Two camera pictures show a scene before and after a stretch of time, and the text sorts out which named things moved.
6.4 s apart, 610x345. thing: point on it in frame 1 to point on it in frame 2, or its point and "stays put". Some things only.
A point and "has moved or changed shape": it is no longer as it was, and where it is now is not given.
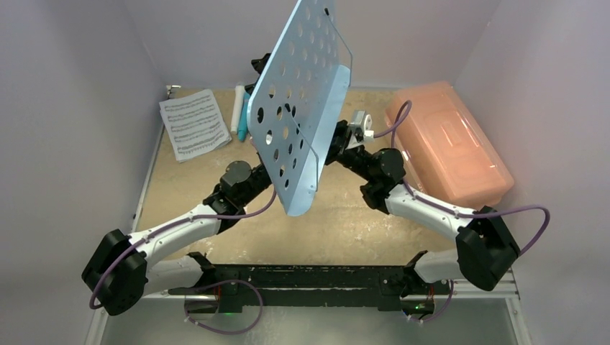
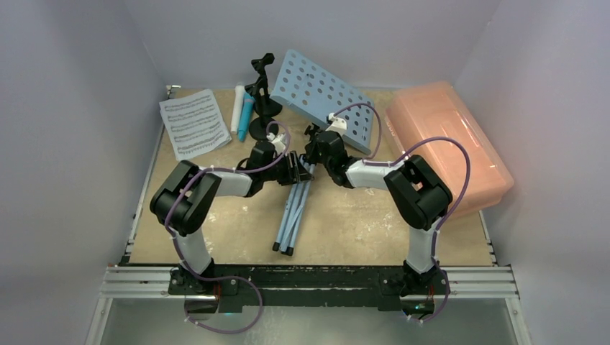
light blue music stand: (295, 108) has moved or changed shape
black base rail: (308, 286) stays put
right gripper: (339, 142) to (313, 148)
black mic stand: (258, 65) to (267, 105)
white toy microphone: (239, 99) stays put
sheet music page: (194, 124) stays put
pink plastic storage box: (447, 152) stays put
